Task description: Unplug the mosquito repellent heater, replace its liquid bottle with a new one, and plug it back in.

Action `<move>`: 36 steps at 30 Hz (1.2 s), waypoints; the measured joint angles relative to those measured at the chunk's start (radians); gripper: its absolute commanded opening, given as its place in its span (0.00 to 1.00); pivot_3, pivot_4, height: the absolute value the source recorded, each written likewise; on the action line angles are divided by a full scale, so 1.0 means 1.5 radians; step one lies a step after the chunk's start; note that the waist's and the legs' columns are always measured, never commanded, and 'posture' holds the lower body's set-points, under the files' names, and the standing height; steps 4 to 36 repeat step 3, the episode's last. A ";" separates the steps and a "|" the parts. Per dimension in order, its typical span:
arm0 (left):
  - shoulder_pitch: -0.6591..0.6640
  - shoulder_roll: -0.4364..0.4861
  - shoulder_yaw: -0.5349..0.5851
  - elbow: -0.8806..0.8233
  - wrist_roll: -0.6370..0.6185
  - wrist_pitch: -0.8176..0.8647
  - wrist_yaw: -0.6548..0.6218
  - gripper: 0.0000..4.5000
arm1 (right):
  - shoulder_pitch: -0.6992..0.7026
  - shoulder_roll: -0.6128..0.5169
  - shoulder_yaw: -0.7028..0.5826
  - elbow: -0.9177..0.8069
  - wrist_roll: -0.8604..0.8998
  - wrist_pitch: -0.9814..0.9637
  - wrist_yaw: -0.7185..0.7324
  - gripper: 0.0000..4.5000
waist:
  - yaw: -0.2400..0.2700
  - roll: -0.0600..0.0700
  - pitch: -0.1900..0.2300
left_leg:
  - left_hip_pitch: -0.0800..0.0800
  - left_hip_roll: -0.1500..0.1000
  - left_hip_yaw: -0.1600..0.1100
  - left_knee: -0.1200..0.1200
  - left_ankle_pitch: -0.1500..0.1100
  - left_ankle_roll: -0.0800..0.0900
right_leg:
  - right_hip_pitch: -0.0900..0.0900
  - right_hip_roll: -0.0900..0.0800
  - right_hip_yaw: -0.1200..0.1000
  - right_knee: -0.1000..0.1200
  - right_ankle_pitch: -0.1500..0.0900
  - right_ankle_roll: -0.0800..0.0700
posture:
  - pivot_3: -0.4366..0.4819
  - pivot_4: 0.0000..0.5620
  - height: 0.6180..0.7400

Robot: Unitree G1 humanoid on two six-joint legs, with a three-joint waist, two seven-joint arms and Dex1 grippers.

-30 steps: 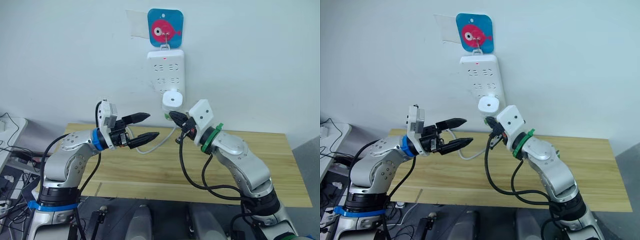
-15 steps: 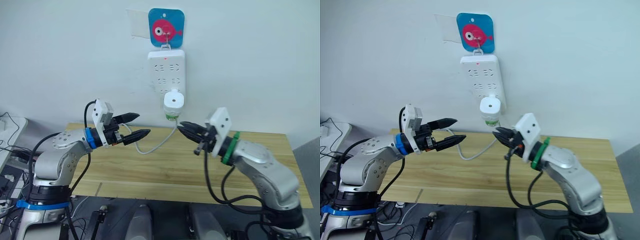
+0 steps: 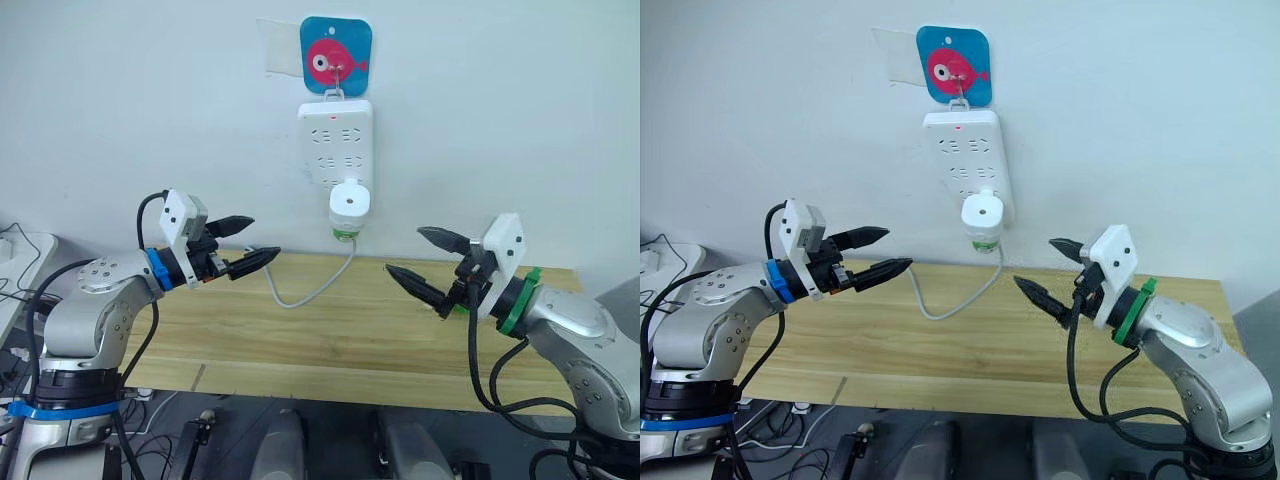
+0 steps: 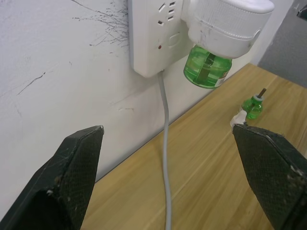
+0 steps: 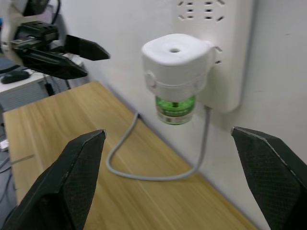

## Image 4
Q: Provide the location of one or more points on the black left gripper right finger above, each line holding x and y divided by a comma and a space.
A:
268, 172

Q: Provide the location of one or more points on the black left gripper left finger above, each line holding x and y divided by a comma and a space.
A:
60, 182

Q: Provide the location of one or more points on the white bottle cap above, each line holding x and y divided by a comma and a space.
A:
237, 119

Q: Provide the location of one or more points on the small green bottle with wick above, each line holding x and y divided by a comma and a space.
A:
253, 106

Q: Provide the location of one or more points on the green liquid bottle with label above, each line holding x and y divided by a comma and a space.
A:
206, 68

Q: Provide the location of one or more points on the white mosquito repellent heater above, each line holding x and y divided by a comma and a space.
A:
225, 26

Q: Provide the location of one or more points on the dark object at edge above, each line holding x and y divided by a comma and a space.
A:
301, 10

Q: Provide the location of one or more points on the white power strip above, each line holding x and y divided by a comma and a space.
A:
156, 40

